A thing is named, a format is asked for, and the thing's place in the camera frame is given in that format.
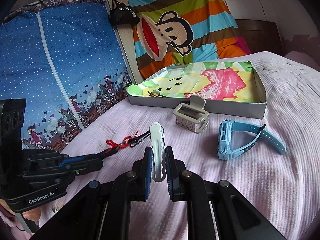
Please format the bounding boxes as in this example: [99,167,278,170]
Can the red cord bracelet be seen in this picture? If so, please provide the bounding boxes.
[106,130,139,150]

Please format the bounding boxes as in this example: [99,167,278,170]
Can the black chain clip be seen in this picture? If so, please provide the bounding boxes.
[128,131,151,148]

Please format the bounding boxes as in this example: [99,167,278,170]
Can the white hair clip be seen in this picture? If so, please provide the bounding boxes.
[149,122,166,183]

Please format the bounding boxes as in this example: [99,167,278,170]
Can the blue kids smartwatch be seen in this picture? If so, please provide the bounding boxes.
[217,119,286,160]

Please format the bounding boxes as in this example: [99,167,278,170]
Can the left hand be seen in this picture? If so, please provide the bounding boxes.
[1,199,41,231]

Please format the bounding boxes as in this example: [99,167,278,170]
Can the pink bed cover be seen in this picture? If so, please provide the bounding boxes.
[40,53,319,239]

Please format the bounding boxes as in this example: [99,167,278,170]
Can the grey cardboard tray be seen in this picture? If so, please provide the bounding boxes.
[126,61,267,119]

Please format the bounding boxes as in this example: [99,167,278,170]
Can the blue fabric wardrobe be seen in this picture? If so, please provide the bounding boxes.
[1,0,131,150]

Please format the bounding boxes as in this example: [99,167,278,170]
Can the colourful painted paper liner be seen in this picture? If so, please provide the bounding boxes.
[126,61,260,103]

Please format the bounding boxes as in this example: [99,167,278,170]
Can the light wooden cabinet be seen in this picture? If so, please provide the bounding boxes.
[107,0,144,85]

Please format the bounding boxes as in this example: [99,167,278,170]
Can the black hanging bag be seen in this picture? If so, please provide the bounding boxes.
[108,0,140,27]

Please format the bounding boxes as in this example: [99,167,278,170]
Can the striped monkey blanket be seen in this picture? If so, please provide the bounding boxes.
[128,0,250,79]

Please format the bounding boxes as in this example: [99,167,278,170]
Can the dark wooden headboard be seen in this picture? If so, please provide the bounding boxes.
[235,20,284,56]

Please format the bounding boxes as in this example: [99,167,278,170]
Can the pink pillow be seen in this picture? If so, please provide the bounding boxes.
[285,51,320,72]

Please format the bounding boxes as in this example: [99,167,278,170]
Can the brown hair tie yellow bead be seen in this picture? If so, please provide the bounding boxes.
[148,91,166,98]

